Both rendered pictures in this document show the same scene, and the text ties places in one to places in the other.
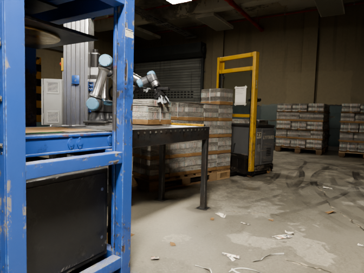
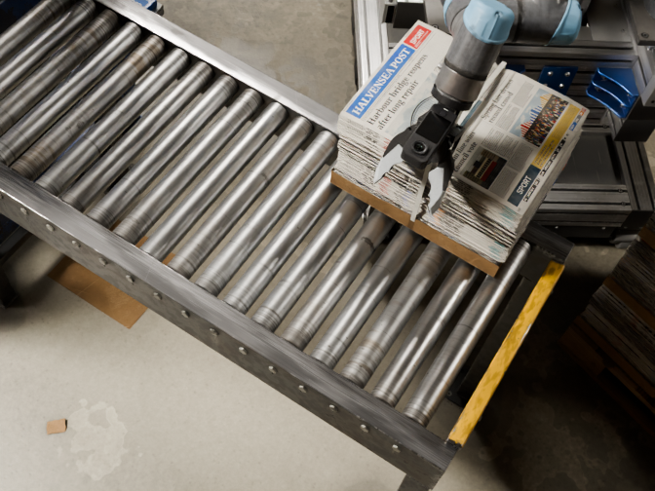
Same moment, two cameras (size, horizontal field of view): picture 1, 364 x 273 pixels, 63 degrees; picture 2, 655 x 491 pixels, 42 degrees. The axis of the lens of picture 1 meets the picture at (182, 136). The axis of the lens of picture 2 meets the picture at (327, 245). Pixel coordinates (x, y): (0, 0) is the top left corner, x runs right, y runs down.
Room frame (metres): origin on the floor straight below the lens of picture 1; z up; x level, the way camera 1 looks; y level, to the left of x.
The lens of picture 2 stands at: (2.58, -0.68, 2.23)
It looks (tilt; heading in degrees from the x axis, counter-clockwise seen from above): 59 degrees down; 84
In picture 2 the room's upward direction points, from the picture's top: 9 degrees clockwise
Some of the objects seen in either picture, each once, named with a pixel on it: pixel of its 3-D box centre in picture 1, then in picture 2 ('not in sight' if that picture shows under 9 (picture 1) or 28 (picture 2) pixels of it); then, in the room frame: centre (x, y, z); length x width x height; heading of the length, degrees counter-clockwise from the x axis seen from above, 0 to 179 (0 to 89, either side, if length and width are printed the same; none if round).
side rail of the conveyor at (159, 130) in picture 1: (168, 135); (142, 279); (2.32, 0.10, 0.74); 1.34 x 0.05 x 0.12; 149
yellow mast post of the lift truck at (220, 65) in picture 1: (219, 111); not in sight; (4.93, -0.60, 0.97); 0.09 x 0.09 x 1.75; 42
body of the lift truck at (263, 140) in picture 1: (247, 147); not in sight; (4.93, -1.09, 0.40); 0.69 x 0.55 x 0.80; 42
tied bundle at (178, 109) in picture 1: (186, 111); not in sight; (4.01, -0.04, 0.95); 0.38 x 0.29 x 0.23; 43
